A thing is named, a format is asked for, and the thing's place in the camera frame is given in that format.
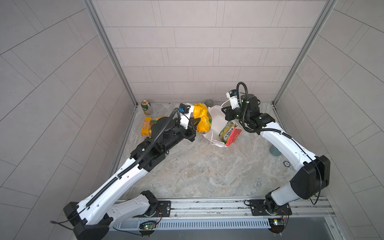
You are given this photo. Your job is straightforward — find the aluminium corner post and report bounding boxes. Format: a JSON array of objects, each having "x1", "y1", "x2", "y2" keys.
[
  {"x1": 82, "y1": 0, "x2": 138, "y2": 106},
  {"x1": 272, "y1": 0, "x2": 338, "y2": 105}
]

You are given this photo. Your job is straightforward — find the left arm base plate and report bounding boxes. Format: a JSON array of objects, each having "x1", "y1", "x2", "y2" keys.
[{"x1": 141, "y1": 201, "x2": 172, "y2": 218}]

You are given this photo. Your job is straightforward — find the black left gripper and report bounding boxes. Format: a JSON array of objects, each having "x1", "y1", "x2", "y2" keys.
[{"x1": 156, "y1": 116, "x2": 199, "y2": 154}]

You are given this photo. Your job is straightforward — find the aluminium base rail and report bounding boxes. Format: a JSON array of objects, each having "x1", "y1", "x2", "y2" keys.
[{"x1": 83, "y1": 194, "x2": 335, "y2": 221}]

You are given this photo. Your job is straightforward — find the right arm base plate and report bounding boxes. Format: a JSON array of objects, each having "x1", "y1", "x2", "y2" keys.
[{"x1": 244, "y1": 200, "x2": 292, "y2": 216}]

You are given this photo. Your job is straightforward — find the black cable left base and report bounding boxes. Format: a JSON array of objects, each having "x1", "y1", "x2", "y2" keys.
[{"x1": 49, "y1": 220, "x2": 76, "y2": 232}]

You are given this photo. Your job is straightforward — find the aluminium corner post left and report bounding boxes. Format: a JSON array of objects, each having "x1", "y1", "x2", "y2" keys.
[{"x1": 82, "y1": 0, "x2": 138, "y2": 106}]

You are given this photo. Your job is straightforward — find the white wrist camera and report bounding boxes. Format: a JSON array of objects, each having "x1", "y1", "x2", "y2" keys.
[
  {"x1": 226, "y1": 90, "x2": 240, "y2": 110},
  {"x1": 179, "y1": 103, "x2": 194, "y2": 130}
]

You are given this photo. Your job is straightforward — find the aluminium corner post right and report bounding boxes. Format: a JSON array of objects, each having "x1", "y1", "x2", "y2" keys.
[{"x1": 272, "y1": 0, "x2": 338, "y2": 105}]

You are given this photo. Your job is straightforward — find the blue-grey ceramic cup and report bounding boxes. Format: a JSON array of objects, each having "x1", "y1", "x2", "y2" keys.
[{"x1": 269, "y1": 145, "x2": 282, "y2": 157}]

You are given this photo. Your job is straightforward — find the grey ribbed ceramic mug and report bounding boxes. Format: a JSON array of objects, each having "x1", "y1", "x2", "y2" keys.
[{"x1": 204, "y1": 100, "x2": 215, "y2": 108}]

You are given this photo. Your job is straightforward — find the left circuit board green LED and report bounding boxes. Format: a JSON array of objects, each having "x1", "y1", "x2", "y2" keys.
[{"x1": 139, "y1": 221, "x2": 157, "y2": 231}]

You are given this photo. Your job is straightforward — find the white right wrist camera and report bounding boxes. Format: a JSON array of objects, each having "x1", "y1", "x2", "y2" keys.
[{"x1": 226, "y1": 90, "x2": 240, "y2": 110}]

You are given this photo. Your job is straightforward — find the small blue white bottle cap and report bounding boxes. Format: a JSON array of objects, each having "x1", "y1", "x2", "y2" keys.
[{"x1": 284, "y1": 161, "x2": 291, "y2": 168}]

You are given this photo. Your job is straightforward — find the white red printed paper bag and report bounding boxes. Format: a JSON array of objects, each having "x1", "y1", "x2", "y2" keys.
[{"x1": 203, "y1": 105, "x2": 243, "y2": 148}]

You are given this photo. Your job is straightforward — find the yellow barcode snack bag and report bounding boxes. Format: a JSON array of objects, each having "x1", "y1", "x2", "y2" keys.
[{"x1": 193, "y1": 103, "x2": 212, "y2": 133}]

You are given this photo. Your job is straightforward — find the right circuit board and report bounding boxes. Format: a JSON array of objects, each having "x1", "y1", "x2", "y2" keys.
[{"x1": 268, "y1": 219, "x2": 286, "y2": 234}]

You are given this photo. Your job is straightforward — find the green white drink can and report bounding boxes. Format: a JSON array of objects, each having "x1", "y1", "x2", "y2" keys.
[{"x1": 141, "y1": 100, "x2": 153, "y2": 116}]

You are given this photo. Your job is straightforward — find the green yellow Fox's candy bag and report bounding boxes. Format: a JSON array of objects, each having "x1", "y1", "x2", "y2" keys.
[{"x1": 219, "y1": 121, "x2": 237, "y2": 143}]

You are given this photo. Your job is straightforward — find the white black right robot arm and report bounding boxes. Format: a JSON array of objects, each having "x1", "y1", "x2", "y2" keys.
[{"x1": 222, "y1": 82, "x2": 331, "y2": 215}]

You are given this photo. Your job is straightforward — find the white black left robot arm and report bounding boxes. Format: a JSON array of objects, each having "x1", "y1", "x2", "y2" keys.
[{"x1": 64, "y1": 104, "x2": 201, "y2": 240}]

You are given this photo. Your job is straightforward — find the yellow orange snack bag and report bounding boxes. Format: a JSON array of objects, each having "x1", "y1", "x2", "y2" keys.
[{"x1": 141, "y1": 117, "x2": 162, "y2": 137}]

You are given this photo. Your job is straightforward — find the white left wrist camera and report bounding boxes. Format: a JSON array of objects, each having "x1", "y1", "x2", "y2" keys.
[{"x1": 179, "y1": 103, "x2": 194, "y2": 130}]

